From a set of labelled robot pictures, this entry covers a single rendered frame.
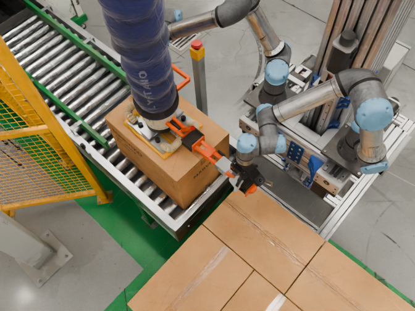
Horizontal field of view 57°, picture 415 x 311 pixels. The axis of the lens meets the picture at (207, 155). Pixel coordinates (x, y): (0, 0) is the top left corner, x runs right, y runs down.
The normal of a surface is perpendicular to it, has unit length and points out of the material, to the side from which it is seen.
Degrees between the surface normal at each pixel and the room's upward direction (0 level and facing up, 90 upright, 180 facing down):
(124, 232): 0
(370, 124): 83
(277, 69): 7
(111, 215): 0
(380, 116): 83
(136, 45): 101
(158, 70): 76
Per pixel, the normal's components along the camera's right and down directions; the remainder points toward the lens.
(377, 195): -0.04, -0.48
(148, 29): 0.47, 0.61
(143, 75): 0.11, 0.73
